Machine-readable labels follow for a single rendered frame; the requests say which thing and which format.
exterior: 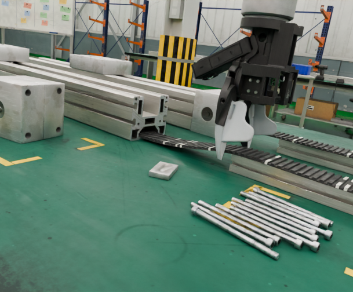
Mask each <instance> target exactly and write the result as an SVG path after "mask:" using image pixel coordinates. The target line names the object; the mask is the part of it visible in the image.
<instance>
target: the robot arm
mask: <svg viewBox="0 0 353 292"><path fill-rule="evenodd" d="M296 5H297V0H243V2H242V9H241V15H242V16H243V18H241V25H240V28H243V29H246V30H252V34H251V36H250V37H248V36H246V37H244V38H243V39H241V40H239V41H237V42H235V43H233V44H231V45H229V46H227V47H225V48H224V49H221V50H219V51H218V52H216V53H213V54H211V55H210V56H207V57H204V58H202V59H200V60H198V61H197V62H196V63H194V64H192V65H191V67H192V71H193V73H194V77H195V79H202V80H204V81H205V80H210V79H212V78H215V77H216V76H218V75H219V74H220V73H222V72H225V71H227V70H228V74H227V76H226V78H225V82H224V85H223V87H222V89H221V92H220V95H219V99H218V102H217V109H216V118H215V124H216V127H215V143H216V154H217V158H218V159H219V160H222V158H223V155H224V152H225V148H226V143H227V142H241V144H242V146H243V147H248V148H250V145H251V142H252V138H253V135H273V134H275V133H276V131H277V125H276V124H275V123H274V122H273V121H272V120H270V119H269V118H267V116H266V114H265V106H266V105H271V106H274V104H279V105H287V104H292V101H293V96H294V91H295V87H296V82H297V77H298V74H299V70H296V67H294V66H292V62H293V56H294V51H295V48H296V43H297V37H301V36H303V31H304V27H303V26H298V25H297V24H296V23H289V21H291V20H293V19H294V14H295V10H296ZM293 79H294V82H293ZM292 82H293V87H292ZM291 87H292V92H291V95H290V90H291ZM289 95H290V96H289ZM239 100H244V102H242V101H239Z"/></svg>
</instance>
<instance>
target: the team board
mask: <svg viewBox="0 0 353 292"><path fill-rule="evenodd" d="M74 21H75V0H0V28H1V35H2V44H5V28H7V29H13V30H22V31H31V32H40V33H45V34H53V35H62V36H68V37H70V54H73V43H74Z"/></svg>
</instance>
